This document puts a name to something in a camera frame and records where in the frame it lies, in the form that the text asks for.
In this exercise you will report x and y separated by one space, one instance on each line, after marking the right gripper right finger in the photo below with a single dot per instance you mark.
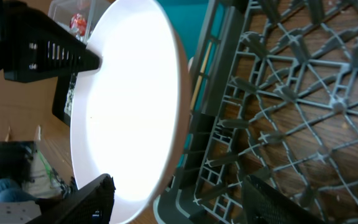
263 204

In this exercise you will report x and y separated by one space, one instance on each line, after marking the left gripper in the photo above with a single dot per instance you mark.
37 48

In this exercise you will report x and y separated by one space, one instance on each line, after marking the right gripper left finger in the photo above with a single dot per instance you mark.
93 203

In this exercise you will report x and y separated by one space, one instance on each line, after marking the red snack wrapper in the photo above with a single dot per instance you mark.
78 24

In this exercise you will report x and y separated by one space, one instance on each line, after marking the large white plate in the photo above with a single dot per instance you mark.
130 117

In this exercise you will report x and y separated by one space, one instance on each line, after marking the grey dishwasher rack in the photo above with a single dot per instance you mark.
280 103

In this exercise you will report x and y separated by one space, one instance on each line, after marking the black tray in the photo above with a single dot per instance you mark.
64 85

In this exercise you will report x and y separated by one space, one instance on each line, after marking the clear plastic bin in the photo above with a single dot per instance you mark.
61 11

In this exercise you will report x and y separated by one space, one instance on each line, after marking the rice and peanuts pile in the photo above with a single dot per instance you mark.
70 94

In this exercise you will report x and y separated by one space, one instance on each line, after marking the wooden chopstick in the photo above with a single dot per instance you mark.
200 76

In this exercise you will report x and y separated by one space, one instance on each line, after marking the teal serving tray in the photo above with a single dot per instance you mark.
187 18

